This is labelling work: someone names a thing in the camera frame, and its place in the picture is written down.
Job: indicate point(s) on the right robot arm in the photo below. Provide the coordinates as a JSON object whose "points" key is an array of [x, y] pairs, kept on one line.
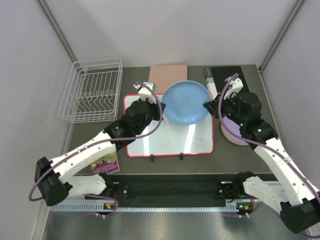
{"points": [[299, 204]]}

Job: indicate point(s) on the white wire dish rack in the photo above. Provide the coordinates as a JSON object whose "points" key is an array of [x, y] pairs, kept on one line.
{"points": [[92, 91]]}

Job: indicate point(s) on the brown cardboard sheet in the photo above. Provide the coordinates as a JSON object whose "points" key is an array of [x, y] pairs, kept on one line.
{"points": [[163, 76]]}

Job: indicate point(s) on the red framed whiteboard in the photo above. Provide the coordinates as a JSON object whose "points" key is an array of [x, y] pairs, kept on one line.
{"points": [[172, 139]]}

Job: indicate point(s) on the black folder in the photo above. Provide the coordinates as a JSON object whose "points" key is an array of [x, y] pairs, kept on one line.
{"points": [[221, 73]]}

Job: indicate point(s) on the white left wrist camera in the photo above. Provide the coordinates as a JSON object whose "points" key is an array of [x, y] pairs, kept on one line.
{"points": [[146, 93]]}

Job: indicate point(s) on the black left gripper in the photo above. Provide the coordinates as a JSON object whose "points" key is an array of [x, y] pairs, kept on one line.
{"points": [[155, 107]]}

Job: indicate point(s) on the purple treehouse children's book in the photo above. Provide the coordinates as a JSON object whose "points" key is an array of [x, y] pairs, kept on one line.
{"points": [[108, 164]]}

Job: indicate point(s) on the grey slotted cable duct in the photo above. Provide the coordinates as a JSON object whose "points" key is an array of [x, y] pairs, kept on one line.
{"points": [[101, 207]]}

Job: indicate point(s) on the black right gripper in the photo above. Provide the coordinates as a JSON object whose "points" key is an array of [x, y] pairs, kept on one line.
{"points": [[211, 106]]}

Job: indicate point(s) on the blue plate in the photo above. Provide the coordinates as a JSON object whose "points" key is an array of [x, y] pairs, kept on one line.
{"points": [[184, 102]]}

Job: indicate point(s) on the purple plate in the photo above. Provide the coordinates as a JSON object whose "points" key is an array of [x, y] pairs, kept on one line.
{"points": [[232, 126]]}

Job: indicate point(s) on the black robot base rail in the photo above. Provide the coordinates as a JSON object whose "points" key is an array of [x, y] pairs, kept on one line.
{"points": [[172, 190]]}

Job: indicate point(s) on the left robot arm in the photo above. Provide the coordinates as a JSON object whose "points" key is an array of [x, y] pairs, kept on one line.
{"points": [[57, 179]]}

